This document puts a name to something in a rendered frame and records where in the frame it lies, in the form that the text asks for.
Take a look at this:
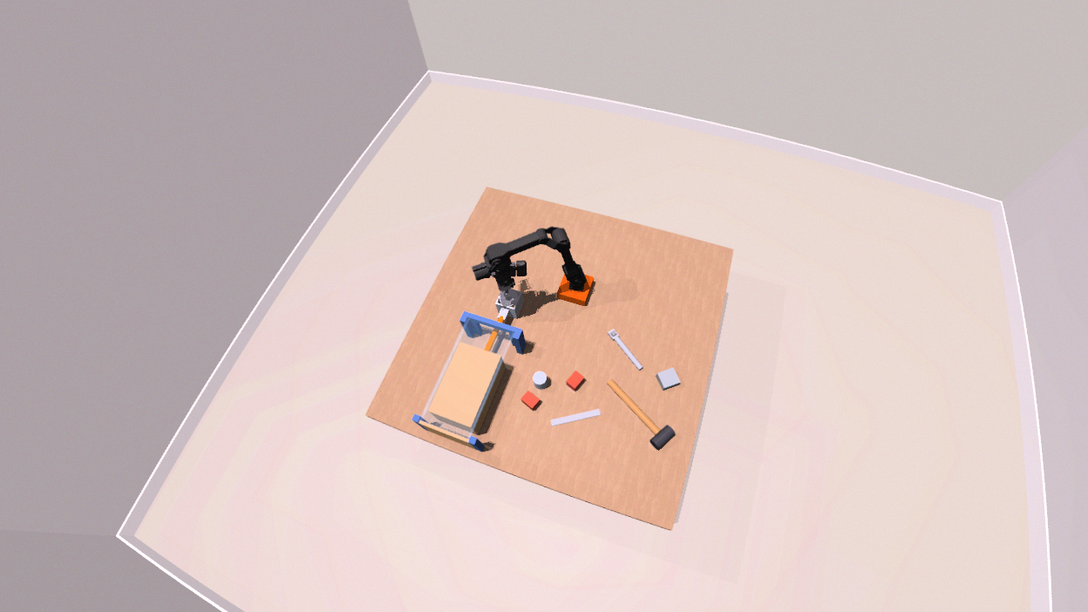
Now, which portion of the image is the mallet with wooden handle and black head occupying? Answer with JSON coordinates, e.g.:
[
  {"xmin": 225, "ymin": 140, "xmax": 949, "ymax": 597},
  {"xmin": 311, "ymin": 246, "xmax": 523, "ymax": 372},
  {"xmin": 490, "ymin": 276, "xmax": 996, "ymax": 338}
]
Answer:
[{"xmin": 607, "ymin": 379, "xmax": 676, "ymax": 450}]

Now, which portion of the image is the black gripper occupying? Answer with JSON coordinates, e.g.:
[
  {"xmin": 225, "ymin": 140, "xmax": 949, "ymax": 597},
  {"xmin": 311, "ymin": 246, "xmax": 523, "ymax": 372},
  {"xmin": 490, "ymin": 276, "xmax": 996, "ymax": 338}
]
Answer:
[{"xmin": 492, "ymin": 260, "xmax": 527, "ymax": 278}]

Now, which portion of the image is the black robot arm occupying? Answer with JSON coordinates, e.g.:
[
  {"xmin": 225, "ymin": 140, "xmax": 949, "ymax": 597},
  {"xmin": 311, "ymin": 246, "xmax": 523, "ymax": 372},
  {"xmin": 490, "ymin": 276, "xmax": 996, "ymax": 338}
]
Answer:
[{"xmin": 472, "ymin": 227, "xmax": 588, "ymax": 291}]

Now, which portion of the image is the pale grey flat bar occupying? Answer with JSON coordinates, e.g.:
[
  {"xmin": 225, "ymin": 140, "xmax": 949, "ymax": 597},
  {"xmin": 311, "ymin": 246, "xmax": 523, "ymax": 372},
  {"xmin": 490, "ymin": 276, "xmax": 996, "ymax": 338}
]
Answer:
[{"xmin": 551, "ymin": 409, "xmax": 601, "ymax": 426}]

